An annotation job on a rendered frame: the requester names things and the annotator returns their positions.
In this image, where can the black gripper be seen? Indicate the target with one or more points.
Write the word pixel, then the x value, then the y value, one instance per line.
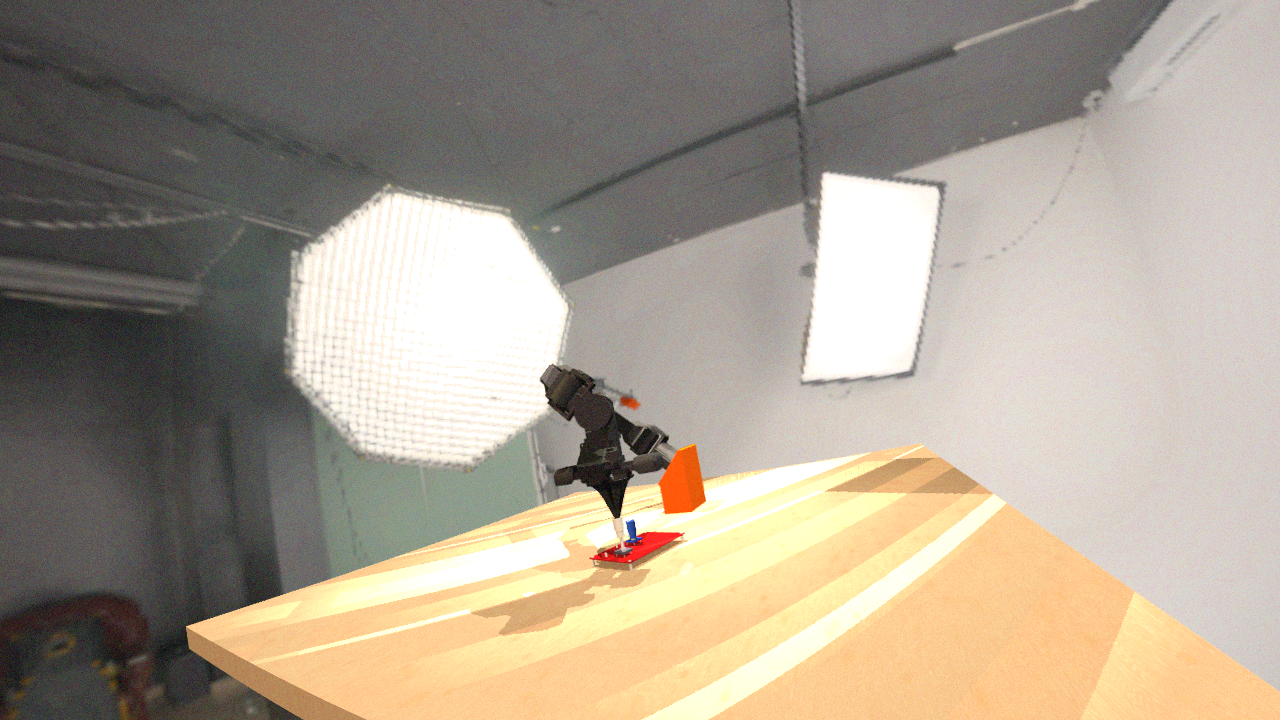
pixel 612 490

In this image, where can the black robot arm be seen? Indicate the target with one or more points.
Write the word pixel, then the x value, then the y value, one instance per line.
pixel 567 390

